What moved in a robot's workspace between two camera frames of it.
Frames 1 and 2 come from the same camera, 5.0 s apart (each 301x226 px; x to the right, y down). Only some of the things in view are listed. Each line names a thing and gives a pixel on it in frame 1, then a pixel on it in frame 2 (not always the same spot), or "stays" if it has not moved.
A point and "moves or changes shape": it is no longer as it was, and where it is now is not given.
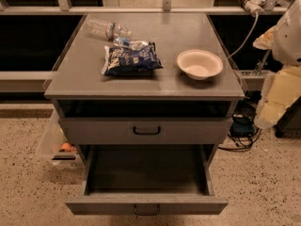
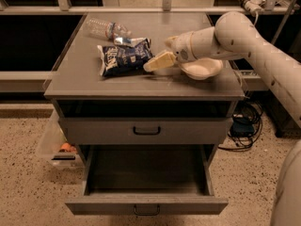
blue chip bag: (121, 61) moves or changes shape
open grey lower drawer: (146, 180) stays
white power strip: (254, 4) stays
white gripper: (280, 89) → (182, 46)
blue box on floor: (243, 128) stays
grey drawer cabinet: (149, 137) stays
